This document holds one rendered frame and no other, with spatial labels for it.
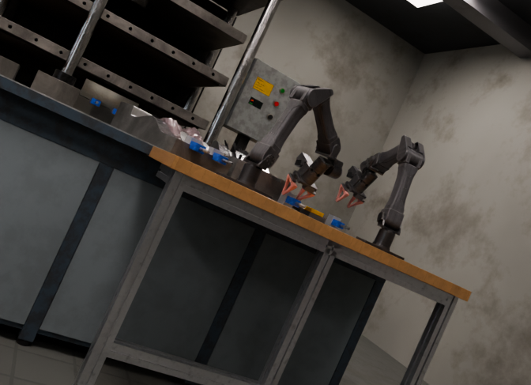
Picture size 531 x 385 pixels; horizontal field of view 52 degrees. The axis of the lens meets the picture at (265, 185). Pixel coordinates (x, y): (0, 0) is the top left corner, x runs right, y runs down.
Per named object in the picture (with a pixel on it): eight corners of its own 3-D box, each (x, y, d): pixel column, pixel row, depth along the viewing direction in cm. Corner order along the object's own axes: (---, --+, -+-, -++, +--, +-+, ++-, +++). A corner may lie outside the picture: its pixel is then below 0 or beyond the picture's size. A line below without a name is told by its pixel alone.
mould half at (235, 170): (284, 205, 218) (298, 175, 218) (228, 179, 207) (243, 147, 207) (239, 186, 263) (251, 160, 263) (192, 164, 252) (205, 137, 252)
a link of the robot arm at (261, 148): (256, 166, 188) (307, 92, 194) (269, 171, 183) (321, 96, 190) (246, 156, 184) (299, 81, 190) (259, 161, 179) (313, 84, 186)
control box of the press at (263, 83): (193, 324, 302) (303, 83, 305) (143, 308, 289) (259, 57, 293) (182, 310, 322) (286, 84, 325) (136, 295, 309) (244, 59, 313)
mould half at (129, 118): (225, 178, 202) (237, 151, 202) (170, 152, 185) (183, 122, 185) (160, 149, 239) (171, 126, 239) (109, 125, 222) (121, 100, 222)
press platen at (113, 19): (225, 86, 285) (230, 77, 285) (11, -31, 238) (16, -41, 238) (187, 88, 352) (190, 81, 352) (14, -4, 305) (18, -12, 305)
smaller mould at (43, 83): (72, 107, 193) (80, 89, 193) (29, 88, 187) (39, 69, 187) (68, 106, 211) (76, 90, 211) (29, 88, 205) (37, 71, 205)
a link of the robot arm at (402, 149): (369, 155, 241) (411, 130, 213) (386, 163, 243) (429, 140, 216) (362, 179, 236) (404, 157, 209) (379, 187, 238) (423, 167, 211)
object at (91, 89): (124, 136, 267) (139, 103, 268) (70, 111, 256) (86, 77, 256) (110, 130, 312) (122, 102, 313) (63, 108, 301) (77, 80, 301)
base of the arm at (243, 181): (225, 152, 182) (231, 153, 176) (274, 175, 190) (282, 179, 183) (215, 173, 182) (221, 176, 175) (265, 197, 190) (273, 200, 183)
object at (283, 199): (306, 215, 205) (312, 202, 206) (298, 211, 202) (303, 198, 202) (285, 206, 216) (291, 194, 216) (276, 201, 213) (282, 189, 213)
